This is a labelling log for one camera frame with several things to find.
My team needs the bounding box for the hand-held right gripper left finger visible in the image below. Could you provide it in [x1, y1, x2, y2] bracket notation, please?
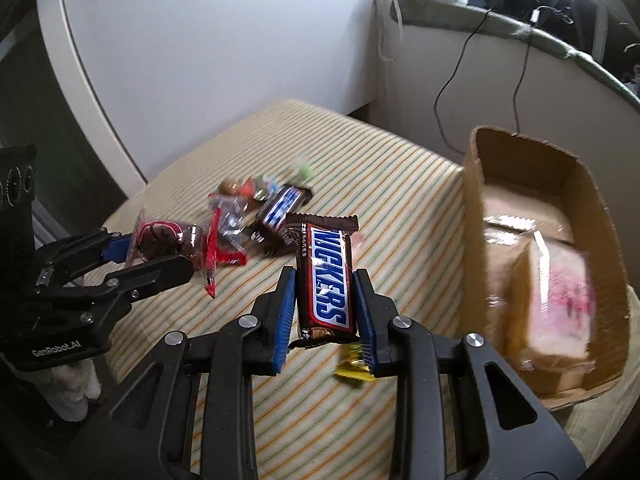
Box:
[85, 266, 297, 480]

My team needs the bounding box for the red and green candy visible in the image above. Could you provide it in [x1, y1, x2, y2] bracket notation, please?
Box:
[242, 175, 281, 201]

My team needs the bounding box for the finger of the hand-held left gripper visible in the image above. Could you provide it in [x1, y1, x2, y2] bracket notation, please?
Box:
[75, 252, 197, 326]
[35, 227, 135, 286]

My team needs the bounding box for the person's left hand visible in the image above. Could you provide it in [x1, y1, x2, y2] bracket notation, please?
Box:
[42, 359, 102, 422]

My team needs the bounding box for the blue label chocolate bar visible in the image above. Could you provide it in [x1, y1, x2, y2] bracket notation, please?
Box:
[248, 185, 313, 257]

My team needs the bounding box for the pink print bread packet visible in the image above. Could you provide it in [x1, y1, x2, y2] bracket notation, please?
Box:
[505, 232, 598, 373]

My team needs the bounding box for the brown chocolate bar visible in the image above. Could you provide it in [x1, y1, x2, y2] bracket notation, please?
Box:
[284, 212, 361, 350]

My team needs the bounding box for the yellow candy wrapper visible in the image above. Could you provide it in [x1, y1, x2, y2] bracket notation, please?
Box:
[334, 345, 376, 385]

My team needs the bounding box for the pale green candy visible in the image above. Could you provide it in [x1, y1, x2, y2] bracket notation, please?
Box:
[292, 157, 316, 183]

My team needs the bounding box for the grey-green window sill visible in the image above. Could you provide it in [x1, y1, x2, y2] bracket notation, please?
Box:
[394, 0, 640, 108]

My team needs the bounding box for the clear packet with dark snack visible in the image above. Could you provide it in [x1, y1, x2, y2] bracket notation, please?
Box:
[127, 210, 208, 281]

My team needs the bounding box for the black cable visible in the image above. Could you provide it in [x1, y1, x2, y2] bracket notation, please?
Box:
[433, 9, 495, 157]
[512, 35, 535, 137]

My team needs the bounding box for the cardboard box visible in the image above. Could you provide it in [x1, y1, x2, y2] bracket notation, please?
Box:
[462, 126, 630, 411]

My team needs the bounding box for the red-edged clear snack packet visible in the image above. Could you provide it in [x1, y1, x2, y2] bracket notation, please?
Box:
[202, 195, 248, 300]

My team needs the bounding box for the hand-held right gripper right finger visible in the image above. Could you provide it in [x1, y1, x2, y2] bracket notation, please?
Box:
[352, 268, 588, 480]

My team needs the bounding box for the white wardrobe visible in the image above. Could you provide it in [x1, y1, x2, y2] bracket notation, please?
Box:
[35, 0, 381, 191]

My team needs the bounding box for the white cable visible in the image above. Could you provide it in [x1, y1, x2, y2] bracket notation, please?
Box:
[376, 0, 407, 62]

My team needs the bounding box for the striped blanket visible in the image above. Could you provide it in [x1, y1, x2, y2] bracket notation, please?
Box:
[100, 100, 640, 480]

